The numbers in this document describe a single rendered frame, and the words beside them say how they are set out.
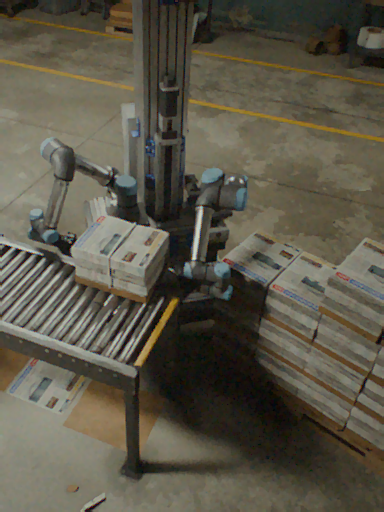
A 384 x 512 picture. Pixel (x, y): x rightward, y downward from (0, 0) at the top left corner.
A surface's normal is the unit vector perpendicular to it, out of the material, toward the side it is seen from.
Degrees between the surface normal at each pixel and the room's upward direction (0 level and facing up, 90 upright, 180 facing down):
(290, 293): 1
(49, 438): 0
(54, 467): 0
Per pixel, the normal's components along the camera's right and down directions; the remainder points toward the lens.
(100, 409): 0.05, -0.77
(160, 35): 0.27, 0.63
